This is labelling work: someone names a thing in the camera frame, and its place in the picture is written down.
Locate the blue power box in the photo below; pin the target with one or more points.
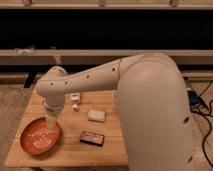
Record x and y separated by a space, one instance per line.
194 99

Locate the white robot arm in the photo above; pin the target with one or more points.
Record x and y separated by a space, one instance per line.
152 101

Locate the wooden table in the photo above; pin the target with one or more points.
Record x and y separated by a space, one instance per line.
69 151

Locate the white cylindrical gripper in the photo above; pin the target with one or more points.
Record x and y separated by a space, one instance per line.
52 113

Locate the long grey wall rail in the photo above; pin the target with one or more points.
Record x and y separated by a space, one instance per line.
96 57

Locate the white rectangular eraser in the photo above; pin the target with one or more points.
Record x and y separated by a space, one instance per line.
96 115

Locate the small white bottle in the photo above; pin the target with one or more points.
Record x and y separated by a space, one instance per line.
75 99

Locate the orange round plate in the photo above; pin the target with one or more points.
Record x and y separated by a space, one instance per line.
37 138

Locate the dark brown rectangular block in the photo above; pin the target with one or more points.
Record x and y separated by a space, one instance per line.
92 138

